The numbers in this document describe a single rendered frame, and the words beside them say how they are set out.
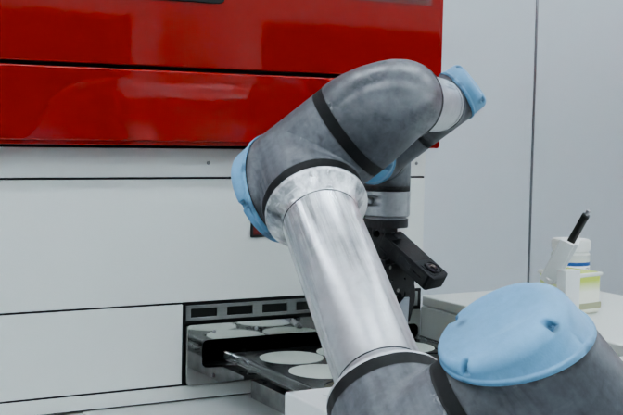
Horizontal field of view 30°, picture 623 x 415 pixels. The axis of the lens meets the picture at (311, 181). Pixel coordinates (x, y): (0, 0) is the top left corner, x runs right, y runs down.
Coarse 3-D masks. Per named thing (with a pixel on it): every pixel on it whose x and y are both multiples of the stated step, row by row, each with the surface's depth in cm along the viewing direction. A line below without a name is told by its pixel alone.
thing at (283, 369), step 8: (432, 344) 193; (240, 352) 182; (248, 352) 183; (256, 352) 183; (264, 352) 183; (312, 352) 184; (424, 352) 186; (432, 352) 186; (256, 360) 176; (272, 368) 171; (280, 368) 172; (288, 368) 172; (288, 376) 166; (296, 376) 166; (312, 384) 161; (320, 384) 161; (328, 384) 162
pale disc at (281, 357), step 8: (272, 352) 183; (280, 352) 183; (288, 352) 183; (296, 352) 183; (304, 352) 183; (264, 360) 177; (272, 360) 177; (280, 360) 177; (288, 360) 177; (296, 360) 177; (304, 360) 177; (312, 360) 177; (320, 360) 177
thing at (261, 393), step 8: (256, 384) 184; (264, 384) 182; (272, 384) 183; (256, 392) 184; (264, 392) 182; (272, 392) 180; (280, 392) 178; (264, 400) 182; (272, 400) 180; (280, 400) 177; (272, 408) 180; (280, 408) 177
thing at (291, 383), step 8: (224, 352) 182; (232, 360) 179; (240, 360) 176; (248, 360) 175; (248, 368) 174; (256, 368) 172; (264, 368) 170; (264, 376) 169; (272, 376) 167; (280, 376) 165; (288, 384) 162; (296, 384) 161; (304, 384) 160
